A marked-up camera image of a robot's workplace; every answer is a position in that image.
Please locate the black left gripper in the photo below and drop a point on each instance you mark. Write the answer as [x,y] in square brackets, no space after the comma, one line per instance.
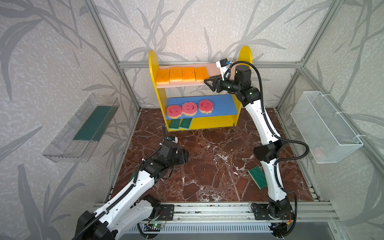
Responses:
[182,156]

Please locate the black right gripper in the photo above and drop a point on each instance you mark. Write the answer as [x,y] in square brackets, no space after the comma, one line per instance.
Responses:
[218,84]

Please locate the orange sponge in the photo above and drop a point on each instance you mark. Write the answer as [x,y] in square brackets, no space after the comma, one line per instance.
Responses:
[201,74]
[163,77]
[176,75]
[188,75]

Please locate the pink smiley sponge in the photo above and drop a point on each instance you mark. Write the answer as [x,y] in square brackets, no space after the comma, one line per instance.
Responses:
[189,109]
[174,111]
[206,106]

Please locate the green sponge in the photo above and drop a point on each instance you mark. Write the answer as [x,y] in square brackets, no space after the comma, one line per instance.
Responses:
[133,176]
[258,177]
[185,124]
[175,124]

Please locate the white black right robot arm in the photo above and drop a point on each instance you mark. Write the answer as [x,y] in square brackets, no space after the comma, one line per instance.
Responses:
[272,142]

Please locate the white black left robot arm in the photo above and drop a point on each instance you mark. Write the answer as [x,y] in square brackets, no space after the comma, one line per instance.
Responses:
[131,205]

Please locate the yellow shelf with coloured boards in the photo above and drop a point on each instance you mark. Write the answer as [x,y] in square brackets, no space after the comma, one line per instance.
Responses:
[226,110]

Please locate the green pad in clear bin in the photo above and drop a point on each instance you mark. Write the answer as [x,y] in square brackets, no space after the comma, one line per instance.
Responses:
[95,126]

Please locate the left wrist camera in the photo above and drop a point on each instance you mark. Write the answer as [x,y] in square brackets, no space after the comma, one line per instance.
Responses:
[172,139]

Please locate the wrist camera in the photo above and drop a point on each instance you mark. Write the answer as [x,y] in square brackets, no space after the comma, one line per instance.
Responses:
[172,139]
[224,67]

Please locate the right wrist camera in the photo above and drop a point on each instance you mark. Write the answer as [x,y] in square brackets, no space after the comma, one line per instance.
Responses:
[224,67]

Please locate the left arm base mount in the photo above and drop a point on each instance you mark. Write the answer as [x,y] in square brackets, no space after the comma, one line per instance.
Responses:
[163,212]

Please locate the aluminium front rail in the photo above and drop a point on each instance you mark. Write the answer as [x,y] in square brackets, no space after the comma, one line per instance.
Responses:
[211,212]

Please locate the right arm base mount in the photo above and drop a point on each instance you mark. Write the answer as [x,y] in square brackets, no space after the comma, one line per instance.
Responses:
[273,210]

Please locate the clear plastic wall bin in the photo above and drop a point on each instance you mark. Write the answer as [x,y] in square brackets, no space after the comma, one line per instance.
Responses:
[64,149]

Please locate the white wire mesh basket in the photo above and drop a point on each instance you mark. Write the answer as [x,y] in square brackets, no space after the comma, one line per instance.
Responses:
[324,129]

